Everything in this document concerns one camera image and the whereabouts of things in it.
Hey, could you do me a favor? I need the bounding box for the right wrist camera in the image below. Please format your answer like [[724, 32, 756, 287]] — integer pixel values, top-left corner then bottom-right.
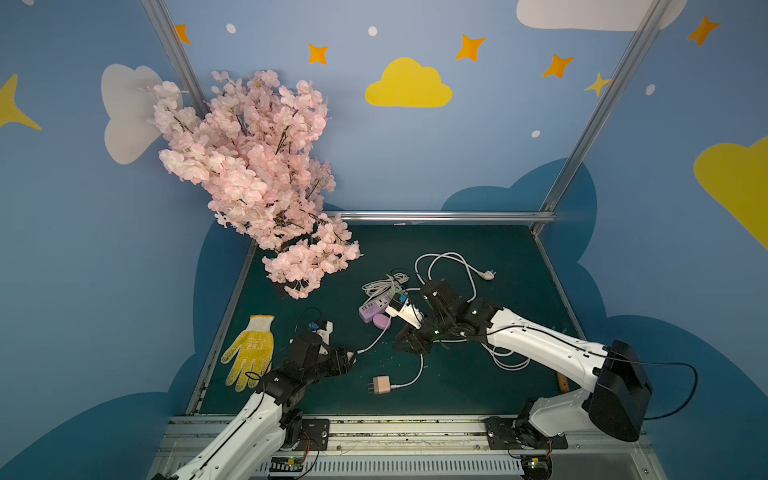
[[385, 297, 423, 329]]

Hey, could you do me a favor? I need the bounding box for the right aluminium frame post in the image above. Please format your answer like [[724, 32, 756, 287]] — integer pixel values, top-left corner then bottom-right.
[[530, 0, 672, 238]]

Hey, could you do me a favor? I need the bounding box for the left aluminium frame post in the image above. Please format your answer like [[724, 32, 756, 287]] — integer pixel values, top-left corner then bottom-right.
[[140, 0, 209, 117]]

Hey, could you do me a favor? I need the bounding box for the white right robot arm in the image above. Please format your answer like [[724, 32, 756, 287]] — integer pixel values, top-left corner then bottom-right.
[[387, 280, 652, 449]]

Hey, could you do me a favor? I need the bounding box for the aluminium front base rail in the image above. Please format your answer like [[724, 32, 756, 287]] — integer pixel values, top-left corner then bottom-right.
[[146, 413, 667, 480]]

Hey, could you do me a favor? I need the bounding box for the green charger plug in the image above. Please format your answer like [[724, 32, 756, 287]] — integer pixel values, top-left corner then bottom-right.
[[391, 289, 407, 303]]

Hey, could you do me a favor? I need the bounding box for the white pink charger cable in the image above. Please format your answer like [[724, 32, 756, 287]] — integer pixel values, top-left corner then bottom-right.
[[353, 320, 426, 390]]

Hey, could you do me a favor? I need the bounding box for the white power strip cord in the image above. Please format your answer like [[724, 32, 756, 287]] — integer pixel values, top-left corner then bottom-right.
[[361, 250, 498, 304]]

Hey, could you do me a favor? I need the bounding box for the pink charger adapter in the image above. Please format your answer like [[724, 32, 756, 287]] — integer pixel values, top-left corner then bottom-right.
[[370, 375, 392, 395]]

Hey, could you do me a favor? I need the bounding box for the purple power strip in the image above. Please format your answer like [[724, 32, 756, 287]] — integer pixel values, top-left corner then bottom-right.
[[358, 296, 391, 323]]

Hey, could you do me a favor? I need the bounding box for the yellow work glove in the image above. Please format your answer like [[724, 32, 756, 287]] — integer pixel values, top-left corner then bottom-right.
[[220, 315, 274, 392]]

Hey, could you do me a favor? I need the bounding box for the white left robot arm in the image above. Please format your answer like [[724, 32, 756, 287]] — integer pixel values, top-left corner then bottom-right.
[[169, 329, 357, 480]]

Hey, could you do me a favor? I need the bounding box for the aluminium frame post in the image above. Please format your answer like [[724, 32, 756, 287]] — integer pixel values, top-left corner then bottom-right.
[[140, 0, 209, 117], [530, 0, 672, 238]]

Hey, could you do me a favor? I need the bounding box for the purple earbud case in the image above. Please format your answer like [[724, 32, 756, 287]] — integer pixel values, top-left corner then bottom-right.
[[372, 313, 392, 331]]

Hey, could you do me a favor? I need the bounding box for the orange handled garden fork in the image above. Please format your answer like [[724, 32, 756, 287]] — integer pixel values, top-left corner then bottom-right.
[[556, 372, 571, 393]]

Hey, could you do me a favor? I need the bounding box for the aluminium back frame rail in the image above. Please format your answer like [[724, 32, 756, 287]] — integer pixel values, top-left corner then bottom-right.
[[326, 211, 556, 224]]

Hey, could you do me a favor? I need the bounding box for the pink artificial blossom tree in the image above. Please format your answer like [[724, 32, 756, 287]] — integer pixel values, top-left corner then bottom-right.
[[153, 70, 362, 299]]

